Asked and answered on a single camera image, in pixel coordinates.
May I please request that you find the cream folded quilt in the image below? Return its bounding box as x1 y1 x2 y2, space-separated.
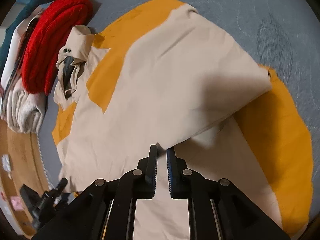
3 78 47 134

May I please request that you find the white folded bedding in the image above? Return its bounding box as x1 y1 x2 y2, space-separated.
1 9 43 90

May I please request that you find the red folded blanket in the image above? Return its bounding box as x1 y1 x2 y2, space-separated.
21 0 93 95

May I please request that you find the beige and orange hooded jacket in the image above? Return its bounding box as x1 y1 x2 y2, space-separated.
52 0 313 239

